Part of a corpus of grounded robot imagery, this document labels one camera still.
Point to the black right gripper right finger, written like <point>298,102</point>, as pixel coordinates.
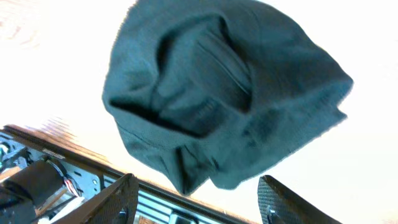
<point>280,205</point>

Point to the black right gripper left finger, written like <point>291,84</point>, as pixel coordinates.
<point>114,204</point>

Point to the black t-shirt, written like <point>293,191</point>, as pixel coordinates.
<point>218,90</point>

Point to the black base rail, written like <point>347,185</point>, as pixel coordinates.
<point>154,204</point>

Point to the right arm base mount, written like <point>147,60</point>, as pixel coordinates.
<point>43,172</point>

